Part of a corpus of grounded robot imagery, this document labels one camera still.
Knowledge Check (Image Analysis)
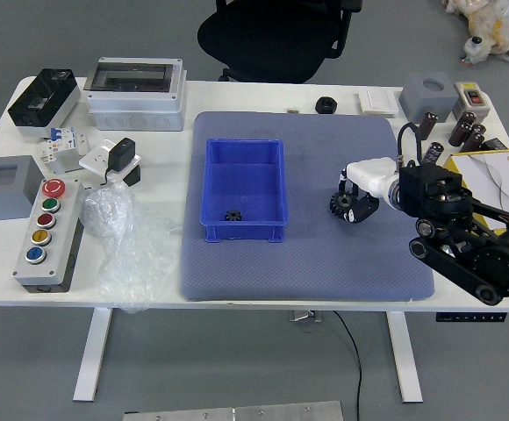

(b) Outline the grey box with round hole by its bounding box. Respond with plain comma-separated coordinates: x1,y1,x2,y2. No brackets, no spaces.
398,72,457,125

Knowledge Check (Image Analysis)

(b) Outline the black table control panel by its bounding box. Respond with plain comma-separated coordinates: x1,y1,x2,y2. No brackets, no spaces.
435,312,508,323

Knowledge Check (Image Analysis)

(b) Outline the yellow and white cardboard box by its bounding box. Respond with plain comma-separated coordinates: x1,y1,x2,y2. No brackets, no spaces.
441,150,509,232

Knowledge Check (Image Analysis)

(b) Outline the silver under-table bracket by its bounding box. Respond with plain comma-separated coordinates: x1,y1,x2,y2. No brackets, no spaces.
288,310,324,324

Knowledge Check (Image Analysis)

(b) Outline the black-lidded white enclosure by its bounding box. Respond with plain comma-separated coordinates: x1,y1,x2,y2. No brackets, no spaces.
7,68,82,144

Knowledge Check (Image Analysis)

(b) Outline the white wall switch plate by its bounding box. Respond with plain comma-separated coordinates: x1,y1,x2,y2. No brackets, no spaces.
357,87,400,116

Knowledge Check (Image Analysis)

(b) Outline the grey enclosure with clear lid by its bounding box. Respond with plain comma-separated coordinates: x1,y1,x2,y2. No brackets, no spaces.
82,57,189,132

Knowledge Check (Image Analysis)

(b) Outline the big black gear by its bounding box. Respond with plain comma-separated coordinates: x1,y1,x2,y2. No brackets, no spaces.
329,190,355,221

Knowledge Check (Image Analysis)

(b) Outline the black capacitor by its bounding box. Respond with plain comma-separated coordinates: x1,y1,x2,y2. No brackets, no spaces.
422,139,444,168

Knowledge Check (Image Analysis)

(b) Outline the clear plastic bag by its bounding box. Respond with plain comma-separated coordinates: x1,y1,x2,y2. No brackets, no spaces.
80,182,183,314

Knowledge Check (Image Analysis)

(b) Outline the grey red-black switch box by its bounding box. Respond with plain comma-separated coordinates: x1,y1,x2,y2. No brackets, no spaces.
451,81,496,120

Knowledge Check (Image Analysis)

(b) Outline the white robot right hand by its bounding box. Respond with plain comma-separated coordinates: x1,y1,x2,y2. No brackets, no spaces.
337,156,400,225

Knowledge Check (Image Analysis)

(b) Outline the grey cube with square hole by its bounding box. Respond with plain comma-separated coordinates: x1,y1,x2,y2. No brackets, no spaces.
0,154,40,222

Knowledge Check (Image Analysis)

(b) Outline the black floor cable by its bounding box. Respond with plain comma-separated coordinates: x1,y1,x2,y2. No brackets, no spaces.
333,310,364,421

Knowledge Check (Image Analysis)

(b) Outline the black office chair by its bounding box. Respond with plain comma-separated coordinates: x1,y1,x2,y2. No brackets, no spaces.
197,0,363,84

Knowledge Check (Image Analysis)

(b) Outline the white table leg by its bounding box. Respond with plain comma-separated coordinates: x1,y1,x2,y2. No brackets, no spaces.
386,311,425,403
72,308,113,403

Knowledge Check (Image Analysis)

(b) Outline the blue plastic box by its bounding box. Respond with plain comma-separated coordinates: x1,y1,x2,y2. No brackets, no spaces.
201,138,290,244

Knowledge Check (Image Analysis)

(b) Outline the silver metal plate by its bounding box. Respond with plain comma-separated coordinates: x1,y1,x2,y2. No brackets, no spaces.
122,400,345,421

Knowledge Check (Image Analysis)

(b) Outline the grey five-button control box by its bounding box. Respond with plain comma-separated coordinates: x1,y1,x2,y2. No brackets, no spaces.
11,177,85,294

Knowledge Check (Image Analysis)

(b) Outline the white wall socket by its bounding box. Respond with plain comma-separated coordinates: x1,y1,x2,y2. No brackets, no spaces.
78,139,143,183

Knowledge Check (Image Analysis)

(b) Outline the blue-grey mat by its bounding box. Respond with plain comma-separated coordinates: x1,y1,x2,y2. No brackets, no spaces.
179,111,436,303

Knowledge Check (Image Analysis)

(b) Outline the black power adapter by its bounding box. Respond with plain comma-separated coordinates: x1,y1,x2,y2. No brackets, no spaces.
103,137,137,185

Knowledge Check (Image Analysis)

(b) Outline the white and blue circuit breaker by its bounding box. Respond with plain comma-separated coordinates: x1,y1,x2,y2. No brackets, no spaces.
39,125,80,175

